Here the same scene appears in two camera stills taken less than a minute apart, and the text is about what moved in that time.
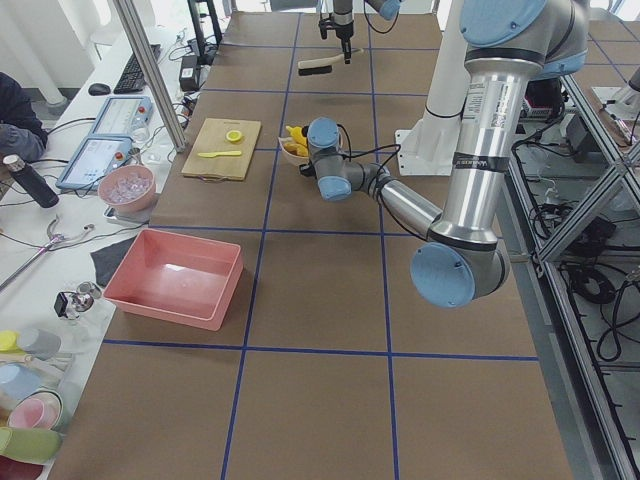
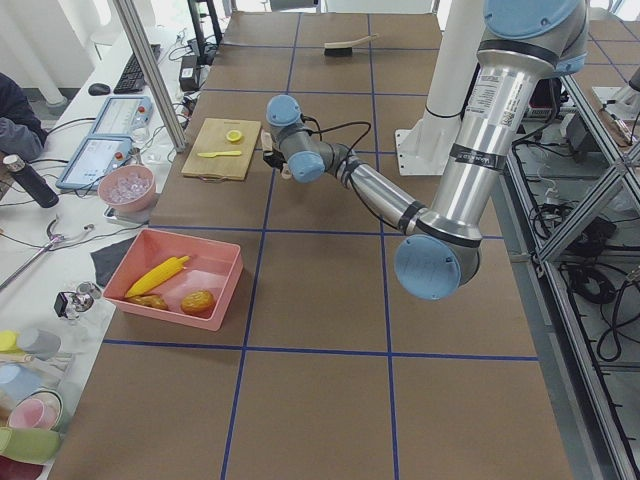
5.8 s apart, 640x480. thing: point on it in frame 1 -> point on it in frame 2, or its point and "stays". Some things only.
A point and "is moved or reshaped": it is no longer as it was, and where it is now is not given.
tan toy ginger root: x=297 y=149 is moved or reshaped
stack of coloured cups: x=32 y=369 stays
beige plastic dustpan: x=291 y=158 is moved or reshaped
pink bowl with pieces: x=127 y=188 stays
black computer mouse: x=96 y=89 stays
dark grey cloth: x=107 y=259 stays
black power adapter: x=189 y=75 stays
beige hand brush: x=321 y=66 -> x=345 y=48
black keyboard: x=132 y=78 stays
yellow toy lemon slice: x=233 y=135 stays
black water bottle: x=33 y=181 stays
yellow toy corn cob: x=297 y=135 is moved or reshaped
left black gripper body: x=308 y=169 -> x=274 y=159
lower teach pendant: x=95 y=157 stays
